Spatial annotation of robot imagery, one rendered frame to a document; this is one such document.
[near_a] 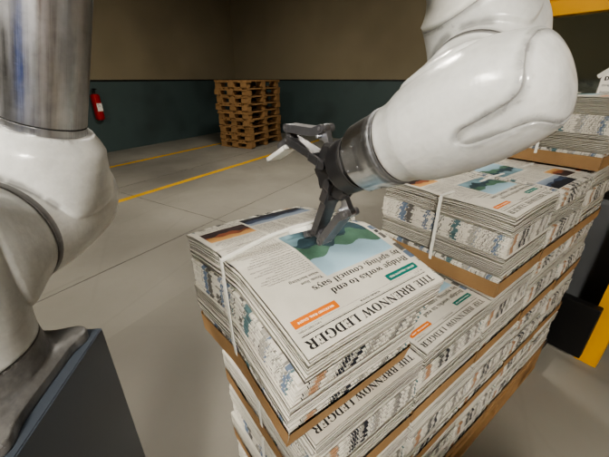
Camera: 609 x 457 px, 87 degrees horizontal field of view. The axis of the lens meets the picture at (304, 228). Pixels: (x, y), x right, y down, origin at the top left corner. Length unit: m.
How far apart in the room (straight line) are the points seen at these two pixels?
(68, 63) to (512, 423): 1.86
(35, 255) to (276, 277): 0.29
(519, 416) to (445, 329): 1.10
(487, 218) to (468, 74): 0.63
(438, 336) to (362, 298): 0.35
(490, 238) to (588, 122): 0.63
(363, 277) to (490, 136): 0.29
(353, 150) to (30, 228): 0.39
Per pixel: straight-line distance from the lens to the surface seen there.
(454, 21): 0.42
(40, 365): 0.53
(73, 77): 0.54
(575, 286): 2.30
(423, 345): 0.77
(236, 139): 7.15
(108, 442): 0.66
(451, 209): 0.93
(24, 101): 0.54
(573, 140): 1.43
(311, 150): 0.50
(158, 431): 1.71
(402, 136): 0.32
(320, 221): 0.51
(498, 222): 0.89
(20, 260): 0.48
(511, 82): 0.29
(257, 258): 0.52
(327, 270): 0.50
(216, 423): 1.66
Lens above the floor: 1.34
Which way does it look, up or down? 25 degrees down
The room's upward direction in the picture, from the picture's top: straight up
